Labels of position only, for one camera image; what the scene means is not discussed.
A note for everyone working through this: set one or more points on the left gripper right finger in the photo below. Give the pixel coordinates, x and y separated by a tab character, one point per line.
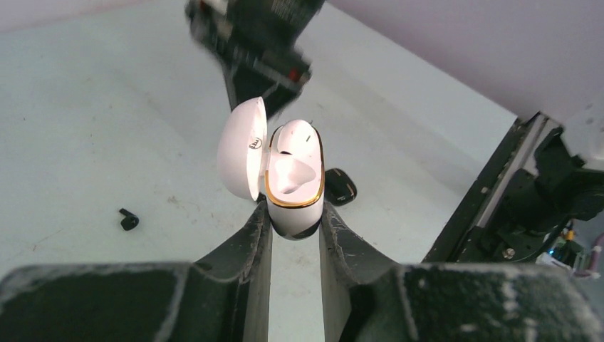
367	296

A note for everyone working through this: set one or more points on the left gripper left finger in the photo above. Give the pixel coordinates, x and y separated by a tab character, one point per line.
224	296

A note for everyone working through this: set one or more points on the white earbud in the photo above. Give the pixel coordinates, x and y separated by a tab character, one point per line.
294	136

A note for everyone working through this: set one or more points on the white earbud charging case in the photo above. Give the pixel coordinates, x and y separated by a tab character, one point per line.
248	163

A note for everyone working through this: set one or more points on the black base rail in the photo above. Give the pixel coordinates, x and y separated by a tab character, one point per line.
516	207

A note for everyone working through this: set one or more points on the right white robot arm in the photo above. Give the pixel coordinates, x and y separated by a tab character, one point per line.
537	191

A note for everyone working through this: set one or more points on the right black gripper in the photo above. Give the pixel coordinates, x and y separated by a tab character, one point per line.
255	44

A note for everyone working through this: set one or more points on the black earbud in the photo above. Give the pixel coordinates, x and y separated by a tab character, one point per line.
129	221

